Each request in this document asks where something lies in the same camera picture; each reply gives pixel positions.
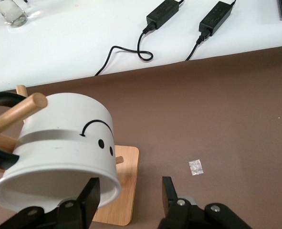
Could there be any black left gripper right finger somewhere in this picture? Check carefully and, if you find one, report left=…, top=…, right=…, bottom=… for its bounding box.
left=157, top=176, right=251, bottom=229

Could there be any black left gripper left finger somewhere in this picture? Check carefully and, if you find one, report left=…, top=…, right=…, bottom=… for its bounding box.
left=0, top=177, right=101, bottom=229

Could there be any white smiley face mug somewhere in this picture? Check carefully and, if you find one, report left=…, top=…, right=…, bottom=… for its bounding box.
left=0, top=93, right=122, bottom=213

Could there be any wooden mug stand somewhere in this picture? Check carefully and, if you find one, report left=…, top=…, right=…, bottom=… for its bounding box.
left=0, top=85, right=140, bottom=226

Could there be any brown table cover sheet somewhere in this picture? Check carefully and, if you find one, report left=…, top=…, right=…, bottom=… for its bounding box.
left=0, top=44, right=282, bottom=229

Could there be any left black power adapter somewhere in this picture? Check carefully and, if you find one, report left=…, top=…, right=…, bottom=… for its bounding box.
left=94, top=22, right=154, bottom=76

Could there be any black power adapter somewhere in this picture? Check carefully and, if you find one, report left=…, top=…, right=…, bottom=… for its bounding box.
left=94, top=22, right=154, bottom=76
left=199, top=1, right=234, bottom=33
left=146, top=0, right=183, bottom=31

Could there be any clear glass jar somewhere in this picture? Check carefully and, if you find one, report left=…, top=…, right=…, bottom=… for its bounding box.
left=0, top=0, right=29, bottom=28

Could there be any straight black adapter cable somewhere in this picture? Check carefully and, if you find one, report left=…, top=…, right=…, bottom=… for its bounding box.
left=185, top=28, right=210, bottom=62

